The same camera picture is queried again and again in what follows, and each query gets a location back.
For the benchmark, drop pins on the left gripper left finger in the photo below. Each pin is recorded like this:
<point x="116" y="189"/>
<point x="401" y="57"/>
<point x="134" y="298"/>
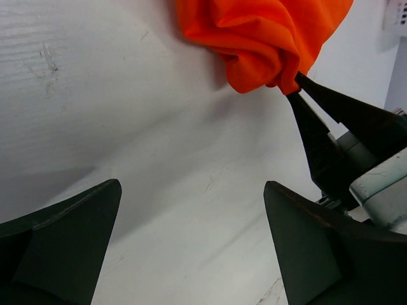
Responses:
<point x="55" y="255"/>

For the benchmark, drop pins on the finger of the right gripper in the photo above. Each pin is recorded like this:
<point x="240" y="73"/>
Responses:
<point x="329" y="167"/>
<point x="382" y="132"/>

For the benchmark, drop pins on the orange t-shirt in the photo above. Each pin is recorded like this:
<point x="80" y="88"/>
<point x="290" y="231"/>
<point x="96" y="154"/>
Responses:
<point x="262" y="43"/>

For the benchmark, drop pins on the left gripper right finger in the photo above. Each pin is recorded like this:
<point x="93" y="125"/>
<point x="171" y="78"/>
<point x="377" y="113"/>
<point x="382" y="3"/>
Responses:
<point x="328" y="258"/>

